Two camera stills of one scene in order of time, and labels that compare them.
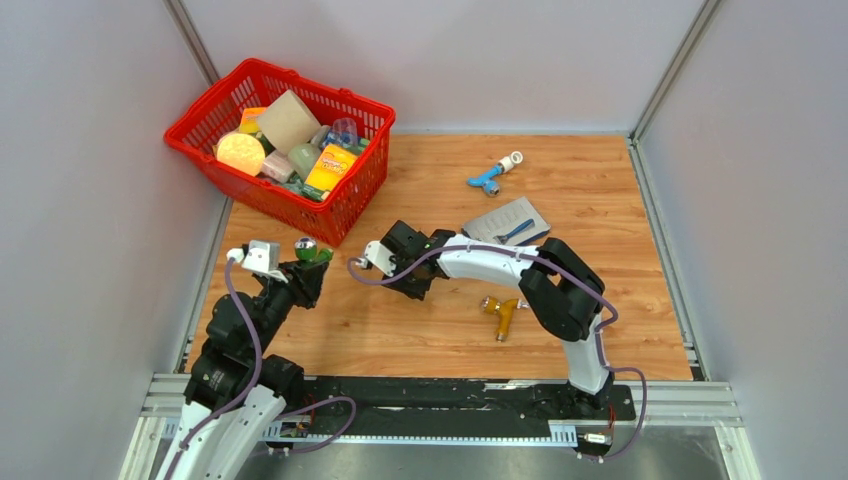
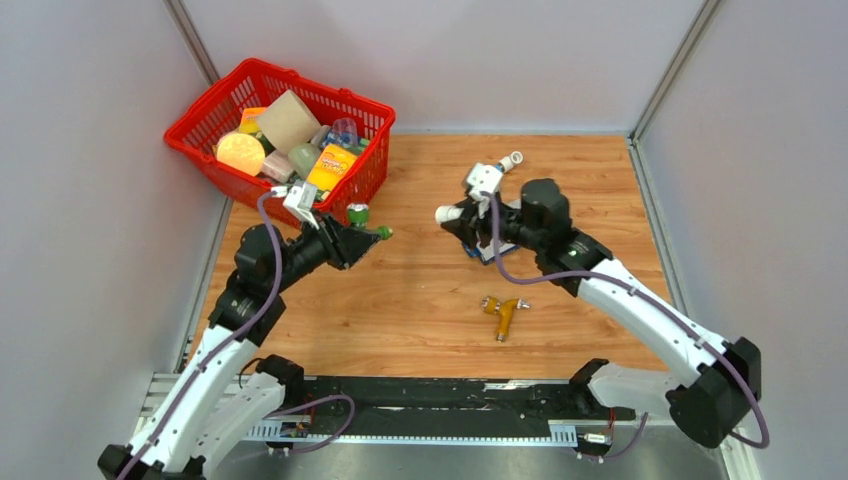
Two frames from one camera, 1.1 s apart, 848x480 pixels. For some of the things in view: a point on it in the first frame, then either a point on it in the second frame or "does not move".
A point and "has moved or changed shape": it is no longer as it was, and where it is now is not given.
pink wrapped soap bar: x=276 y=165 does not move
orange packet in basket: x=249 y=119 does not move
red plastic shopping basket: x=195 y=134 does not move
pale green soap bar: x=302 y=157 does not move
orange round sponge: x=242 y=151 does not move
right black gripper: x=417 y=291 to x=471 y=227
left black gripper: x=305 y=281 to x=343 y=246
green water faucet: x=306 y=250 has moved or changed shape
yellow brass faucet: x=504 y=310 does not move
